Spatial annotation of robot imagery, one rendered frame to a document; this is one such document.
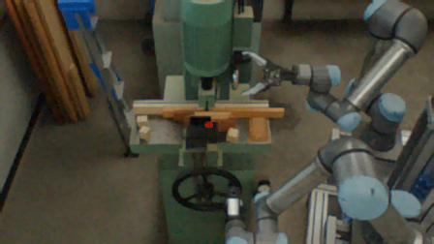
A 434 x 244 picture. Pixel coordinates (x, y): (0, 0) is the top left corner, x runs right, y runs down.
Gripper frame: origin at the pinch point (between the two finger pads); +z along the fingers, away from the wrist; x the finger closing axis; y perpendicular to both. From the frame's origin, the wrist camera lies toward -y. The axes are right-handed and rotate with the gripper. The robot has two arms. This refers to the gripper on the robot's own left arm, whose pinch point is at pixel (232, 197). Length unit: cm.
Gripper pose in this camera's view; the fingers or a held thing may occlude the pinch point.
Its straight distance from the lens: 161.3
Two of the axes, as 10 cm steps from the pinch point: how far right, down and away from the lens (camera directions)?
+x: 10.0, 0.4, 0.3
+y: -0.4, 9.6, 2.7
